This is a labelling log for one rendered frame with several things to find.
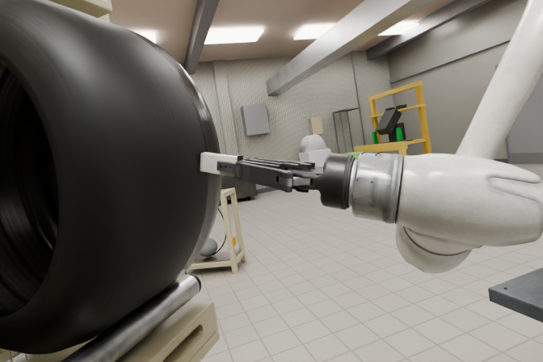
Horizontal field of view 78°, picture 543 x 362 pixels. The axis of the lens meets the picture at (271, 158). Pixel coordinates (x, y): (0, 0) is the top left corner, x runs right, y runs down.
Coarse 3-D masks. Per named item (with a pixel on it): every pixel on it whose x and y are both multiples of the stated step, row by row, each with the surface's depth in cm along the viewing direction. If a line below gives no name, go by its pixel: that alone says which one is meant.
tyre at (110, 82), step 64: (0, 0) 45; (0, 64) 65; (64, 64) 40; (128, 64) 45; (0, 128) 73; (64, 128) 39; (128, 128) 41; (192, 128) 52; (0, 192) 74; (64, 192) 40; (128, 192) 41; (192, 192) 51; (0, 256) 68; (64, 256) 41; (128, 256) 42; (192, 256) 59; (0, 320) 46; (64, 320) 43
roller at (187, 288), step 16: (176, 288) 62; (192, 288) 65; (144, 304) 57; (160, 304) 58; (176, 304) 60; (128, 320) 52; (144, 320) 53; (160, 320) 56; (112, 336) 48; (128, 336) 50; (144, 336) 53; (80, 352) 44; (96, 352) 45; (112, 352) 47
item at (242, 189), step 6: (222, 180) 785; (228, 180) 787; (234, 180) 789; (240, 180) 790; (222, 186) 785; (228, 186) 787; (234, 186) 788; (240, 186) 790; (246, 186) 792; (252, 186) 794; (240, 192) 791; (246, 192) 793; (252, 192) 794; (228, 198) 787; (240, 198) 792; (252, 198) 795
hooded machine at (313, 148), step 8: (312, 136) 882; (304, 144) 900; (312, 144) 879; (320, 144) 888; (304, 152) 899; (312, 152) 874; (320, 152) 883; (328, 152) 893; (304, 160) 897; (312, 160) 873; (320, 160) 882
